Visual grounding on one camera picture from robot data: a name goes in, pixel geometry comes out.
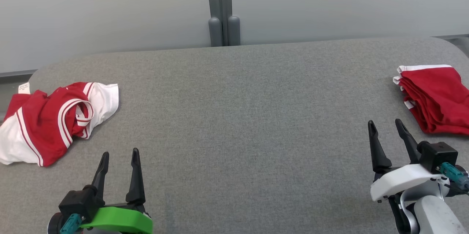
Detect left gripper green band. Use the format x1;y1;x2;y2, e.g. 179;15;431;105
81;148;153;234

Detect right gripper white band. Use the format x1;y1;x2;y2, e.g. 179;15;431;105
368;119;446;202

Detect red shorts with white stripe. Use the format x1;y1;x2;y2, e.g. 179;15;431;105
393;64;469;135

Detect red and white jersey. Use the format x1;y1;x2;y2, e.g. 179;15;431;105
0;82;119;167

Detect left cable with teal connector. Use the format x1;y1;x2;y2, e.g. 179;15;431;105
60;213;83;234

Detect cable with teal connector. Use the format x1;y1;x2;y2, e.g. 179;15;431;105
60;213;83;234
438;162;469;192

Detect right cable with teal connector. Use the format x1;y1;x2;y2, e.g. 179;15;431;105
438;162;469;192

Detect grey partition post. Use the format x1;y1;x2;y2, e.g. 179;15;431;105
205;0;241;47

